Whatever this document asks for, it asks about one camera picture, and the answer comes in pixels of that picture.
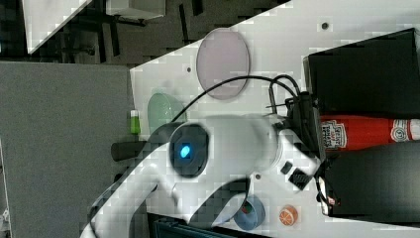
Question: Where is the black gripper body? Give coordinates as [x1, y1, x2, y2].
[285, 91, 326, 162]

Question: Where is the red plush ketchup bottle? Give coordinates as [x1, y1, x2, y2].
[321, 115, 420, 151]

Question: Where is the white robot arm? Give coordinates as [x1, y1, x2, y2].
[80, 92, 322, 238]

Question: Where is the black toaster oven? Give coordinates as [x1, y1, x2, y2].
[305, 29, 419, 227]

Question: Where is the orange slice toy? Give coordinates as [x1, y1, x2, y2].
[278, 205, 298, 226]

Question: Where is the round purple plate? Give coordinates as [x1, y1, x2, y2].
[195, 28, 251, 90]

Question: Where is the blue bowl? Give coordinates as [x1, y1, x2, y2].
[234, 195, 265, 231]

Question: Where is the green perforated strainer bowl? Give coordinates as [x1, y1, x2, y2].
[148, 93, 184, 133]

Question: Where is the green small bottle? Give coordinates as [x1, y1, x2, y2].
[130, 110, 141, 135]

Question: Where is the black cable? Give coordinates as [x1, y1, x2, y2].
[169, 74, 302, 124]

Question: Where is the black cylindrical handle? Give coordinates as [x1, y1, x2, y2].
[111, 141, 147, 162]

